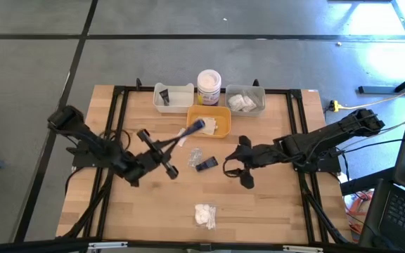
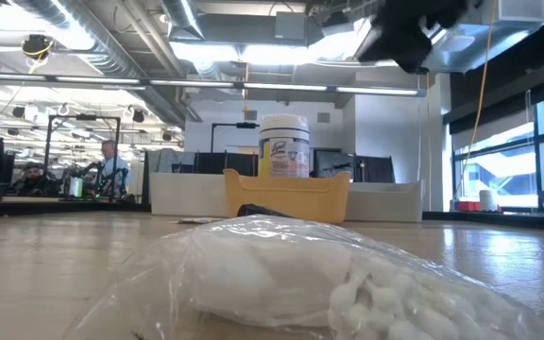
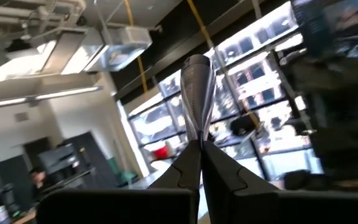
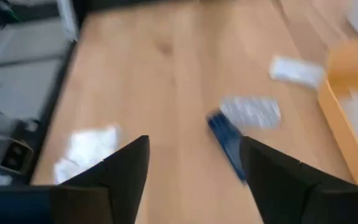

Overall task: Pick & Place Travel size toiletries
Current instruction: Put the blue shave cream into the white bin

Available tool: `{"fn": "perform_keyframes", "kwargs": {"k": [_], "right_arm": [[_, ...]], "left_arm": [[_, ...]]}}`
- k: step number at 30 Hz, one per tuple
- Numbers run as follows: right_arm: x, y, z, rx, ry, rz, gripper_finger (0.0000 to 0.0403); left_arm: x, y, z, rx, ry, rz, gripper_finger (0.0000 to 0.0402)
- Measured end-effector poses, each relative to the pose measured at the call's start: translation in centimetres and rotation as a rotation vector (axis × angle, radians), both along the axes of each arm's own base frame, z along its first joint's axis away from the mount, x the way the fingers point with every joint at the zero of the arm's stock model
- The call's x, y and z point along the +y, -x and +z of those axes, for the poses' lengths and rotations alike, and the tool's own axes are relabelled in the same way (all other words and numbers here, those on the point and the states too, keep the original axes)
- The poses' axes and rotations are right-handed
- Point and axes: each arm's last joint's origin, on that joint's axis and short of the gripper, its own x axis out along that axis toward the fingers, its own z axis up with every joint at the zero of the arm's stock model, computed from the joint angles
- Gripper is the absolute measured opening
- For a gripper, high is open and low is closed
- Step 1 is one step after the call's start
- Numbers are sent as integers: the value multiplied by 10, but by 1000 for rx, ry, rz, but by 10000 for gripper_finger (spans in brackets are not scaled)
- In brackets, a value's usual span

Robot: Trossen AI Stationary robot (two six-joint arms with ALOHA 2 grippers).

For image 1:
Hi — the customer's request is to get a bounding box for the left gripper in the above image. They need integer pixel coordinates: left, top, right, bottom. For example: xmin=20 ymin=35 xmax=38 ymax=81
xmin=136 ymin=128 xmax=193 ymax=181

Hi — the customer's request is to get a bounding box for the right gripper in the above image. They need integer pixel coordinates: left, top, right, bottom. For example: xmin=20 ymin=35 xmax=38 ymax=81
xmin=225 ymin=134 xmax=283 ymax=190

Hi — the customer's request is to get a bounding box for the small white paper packet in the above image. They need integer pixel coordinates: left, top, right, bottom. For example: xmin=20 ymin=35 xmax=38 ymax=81
xmin=176 ymin=127 xmax=187 ymax=148

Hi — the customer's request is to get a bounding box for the dark blue toiletry tube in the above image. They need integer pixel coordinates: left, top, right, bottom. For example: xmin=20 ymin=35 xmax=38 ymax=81
xmin=187 ymin=118 xmax=207 ymax=136
xmin=195 ymin=156 xmax=220 ymax=173
xmin=159 ymin=89 xmax=171 ymax=107

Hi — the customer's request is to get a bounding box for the clear bag of cotton swabs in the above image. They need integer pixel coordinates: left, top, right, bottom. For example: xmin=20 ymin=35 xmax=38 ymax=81
xmin=227 ymin=93 xmax=245 ymax=113
xmin=243 ymin=93 xmax=259 ymax=112
xmin=193 ymin=203 xmax=218 ymax=231

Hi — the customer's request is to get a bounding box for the yellow plastic bin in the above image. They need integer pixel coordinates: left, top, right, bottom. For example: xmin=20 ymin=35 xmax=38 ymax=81
xmin=186 ymin=104 xmax=232 ymax=139

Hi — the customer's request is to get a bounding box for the white plastic bin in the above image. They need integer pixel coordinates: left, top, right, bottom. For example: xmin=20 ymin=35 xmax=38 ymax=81
xmin=153 ymin=82 xmax=195 ymax=114

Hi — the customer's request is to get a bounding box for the grey plastic bin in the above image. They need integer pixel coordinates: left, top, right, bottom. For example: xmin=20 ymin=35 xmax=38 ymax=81
xmin=224 ymin=84 xmax=266 ymax=117

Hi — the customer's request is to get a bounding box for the Lysol wipes canister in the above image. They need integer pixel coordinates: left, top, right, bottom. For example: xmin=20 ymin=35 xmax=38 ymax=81
xmin=196 ymin=69 xmax=222 ymax=108

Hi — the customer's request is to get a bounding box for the black laptop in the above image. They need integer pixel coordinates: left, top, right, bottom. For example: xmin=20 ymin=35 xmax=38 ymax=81
xmin=359 ymin=178 xmax=405 ymax=253

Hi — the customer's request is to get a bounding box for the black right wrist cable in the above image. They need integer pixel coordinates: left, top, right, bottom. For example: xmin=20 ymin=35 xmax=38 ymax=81
xmin=221 ymin=160 xmax=243 ymax=179

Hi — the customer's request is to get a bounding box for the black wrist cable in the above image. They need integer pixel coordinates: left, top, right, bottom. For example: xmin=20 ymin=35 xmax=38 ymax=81
xmin=98 ymin=128 xmax=132 ymax=153
xmin=221 ymin=160 xmax=243 ymax=179

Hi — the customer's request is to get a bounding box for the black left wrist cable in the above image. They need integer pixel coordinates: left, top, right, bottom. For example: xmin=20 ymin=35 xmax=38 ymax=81
xmin=98 ymin=128 xmax=132 ymax=153

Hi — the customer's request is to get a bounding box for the black metal table frame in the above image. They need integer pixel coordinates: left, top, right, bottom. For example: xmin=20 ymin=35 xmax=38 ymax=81
xmin=56 ymin=77 xmax=353 ymax=247

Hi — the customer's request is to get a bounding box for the silver aluminium bracket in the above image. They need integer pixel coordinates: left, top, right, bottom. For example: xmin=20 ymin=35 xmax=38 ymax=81
xmin=282 ymin=245 xmax=325 ymax=253
xmin=87 ymin=241 xmax=129 ymax=250

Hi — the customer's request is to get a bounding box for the beige power cable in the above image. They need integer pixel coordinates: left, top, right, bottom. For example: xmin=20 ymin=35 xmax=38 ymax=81
xmin=339 ymin=82 xmax=405 ymax=110

